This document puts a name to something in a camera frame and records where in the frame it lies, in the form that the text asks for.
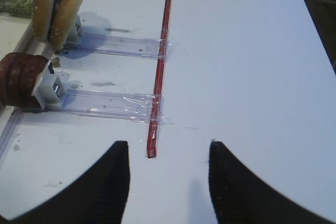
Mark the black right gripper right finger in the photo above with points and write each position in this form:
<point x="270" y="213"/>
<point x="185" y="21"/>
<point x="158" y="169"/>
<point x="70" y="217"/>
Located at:
<point x="239" y="196"/>

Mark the sesame bun top front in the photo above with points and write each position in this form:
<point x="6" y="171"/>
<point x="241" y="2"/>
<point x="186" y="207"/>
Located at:
<point x="66" y="26"/>

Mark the white pusher block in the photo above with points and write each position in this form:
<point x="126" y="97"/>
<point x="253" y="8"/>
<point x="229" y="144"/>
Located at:
<point x="48" y="89"/>

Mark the red straw strip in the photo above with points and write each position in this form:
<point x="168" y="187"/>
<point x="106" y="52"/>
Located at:
<point x="157" y="91"/>

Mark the sesame bun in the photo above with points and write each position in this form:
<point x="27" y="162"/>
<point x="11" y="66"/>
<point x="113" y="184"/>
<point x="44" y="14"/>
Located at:
<point x="66" y="26"/>
<point x="42" y="16"/>

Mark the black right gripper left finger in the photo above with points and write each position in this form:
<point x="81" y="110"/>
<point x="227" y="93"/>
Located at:
<point x="98" y="195"/>

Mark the stack of sausage slices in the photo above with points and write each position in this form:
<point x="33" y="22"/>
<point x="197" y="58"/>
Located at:
<point x="18" y="75"/>

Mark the clear rail for sausage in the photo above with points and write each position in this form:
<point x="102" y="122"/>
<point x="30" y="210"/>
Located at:
<point x="142" y="108"/>

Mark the green lettuce in container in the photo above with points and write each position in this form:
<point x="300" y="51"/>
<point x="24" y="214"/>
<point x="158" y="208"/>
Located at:
<point x="19" y="8"/>

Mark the clear rail for buns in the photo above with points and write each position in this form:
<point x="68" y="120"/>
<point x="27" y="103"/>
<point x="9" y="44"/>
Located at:
<point x="121" y="46"/>

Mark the sesame bun top rear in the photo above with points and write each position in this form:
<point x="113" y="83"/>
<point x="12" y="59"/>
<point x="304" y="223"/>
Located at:
<point x="42" y="16"/>

